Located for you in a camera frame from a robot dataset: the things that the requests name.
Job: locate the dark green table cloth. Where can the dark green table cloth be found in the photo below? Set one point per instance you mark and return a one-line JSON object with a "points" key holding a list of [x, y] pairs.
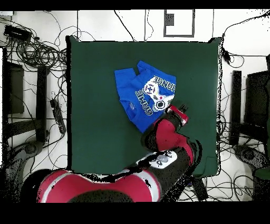
{"points": [[189, 63]]}

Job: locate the black box device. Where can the black box device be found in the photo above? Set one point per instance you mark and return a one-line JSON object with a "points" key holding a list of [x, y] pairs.
{"points": [[18, 33]]}

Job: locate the grey square floor frame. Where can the grey square floor frame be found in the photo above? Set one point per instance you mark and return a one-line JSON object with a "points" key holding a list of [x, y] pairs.
{"points": [[169, 20]]}

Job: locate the dark flat panel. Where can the dark flat panel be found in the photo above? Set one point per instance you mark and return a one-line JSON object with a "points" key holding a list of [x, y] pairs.
{"points": [[16, 88], [256, 99]]}

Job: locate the dark grey stand base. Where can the dark grey stand base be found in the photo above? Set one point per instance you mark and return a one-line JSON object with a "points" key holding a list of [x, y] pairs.
{"points": [[249, 154], [30, 149]]}

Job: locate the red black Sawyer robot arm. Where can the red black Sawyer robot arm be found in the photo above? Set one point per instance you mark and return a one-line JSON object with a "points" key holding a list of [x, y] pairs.
{"points": [[95, 186]]}

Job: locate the black power adapter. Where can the black power adapter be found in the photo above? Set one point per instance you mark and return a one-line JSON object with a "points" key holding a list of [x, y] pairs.
{"points": [[226, 56]]}

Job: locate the blue printed t-shirt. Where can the blue printed t-shirt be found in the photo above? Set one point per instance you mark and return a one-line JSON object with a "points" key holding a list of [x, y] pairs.
{"points": [[126, 88]]}

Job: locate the black upright post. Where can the black upright post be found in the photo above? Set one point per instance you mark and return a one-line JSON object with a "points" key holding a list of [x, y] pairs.
{"points": [[235, 105], [41, 101]]}

